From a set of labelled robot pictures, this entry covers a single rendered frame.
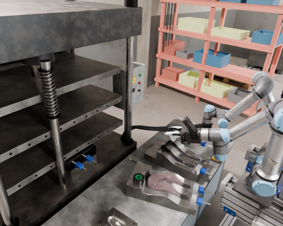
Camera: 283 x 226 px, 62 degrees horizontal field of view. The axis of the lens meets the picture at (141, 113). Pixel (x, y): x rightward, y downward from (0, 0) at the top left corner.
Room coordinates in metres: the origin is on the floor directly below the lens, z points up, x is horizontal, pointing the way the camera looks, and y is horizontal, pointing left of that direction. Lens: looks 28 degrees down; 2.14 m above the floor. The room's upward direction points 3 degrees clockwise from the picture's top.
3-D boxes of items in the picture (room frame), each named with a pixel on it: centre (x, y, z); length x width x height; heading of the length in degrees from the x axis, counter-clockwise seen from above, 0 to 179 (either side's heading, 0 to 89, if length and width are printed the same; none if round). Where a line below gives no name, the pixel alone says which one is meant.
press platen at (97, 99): (1.65, 0.78, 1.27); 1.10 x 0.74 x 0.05; 146
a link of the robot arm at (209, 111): (1.74, -0.56, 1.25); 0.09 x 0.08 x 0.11; 80
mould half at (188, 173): (1.62, -0.32, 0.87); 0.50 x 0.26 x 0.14; 56
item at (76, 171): (1.61, 0.65, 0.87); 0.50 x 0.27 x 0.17; 56
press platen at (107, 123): (1.65, 0.78, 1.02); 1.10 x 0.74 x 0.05; 146
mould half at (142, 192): (1.27, -0.19, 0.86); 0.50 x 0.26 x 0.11; 73
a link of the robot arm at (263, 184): (1.00, -0.70, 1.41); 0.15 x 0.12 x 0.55; 158
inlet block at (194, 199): (1.15, -0.44, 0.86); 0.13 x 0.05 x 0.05; 73
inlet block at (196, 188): (1.25, -0.47, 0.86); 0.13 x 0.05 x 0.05; 73
